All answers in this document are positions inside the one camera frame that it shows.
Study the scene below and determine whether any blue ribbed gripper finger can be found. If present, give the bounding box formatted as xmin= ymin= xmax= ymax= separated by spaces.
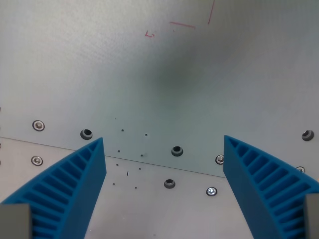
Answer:
xmin=0 ymin=137 xmax=107 ymax=239
xmin=223 ymin=135 xmax=319 ymax=239

